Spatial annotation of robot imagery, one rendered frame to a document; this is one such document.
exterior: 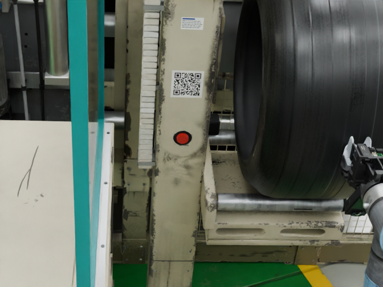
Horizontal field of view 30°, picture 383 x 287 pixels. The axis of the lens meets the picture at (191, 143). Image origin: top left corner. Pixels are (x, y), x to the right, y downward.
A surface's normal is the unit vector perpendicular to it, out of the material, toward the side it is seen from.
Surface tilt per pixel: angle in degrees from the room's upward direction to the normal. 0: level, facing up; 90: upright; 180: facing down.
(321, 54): 48
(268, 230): 90
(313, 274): 0
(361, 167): 85
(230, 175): 0
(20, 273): 0
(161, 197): 90
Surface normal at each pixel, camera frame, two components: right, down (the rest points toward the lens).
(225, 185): 0.07, -0.80
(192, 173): 0.07, 0.61
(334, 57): 0.10, -0.07
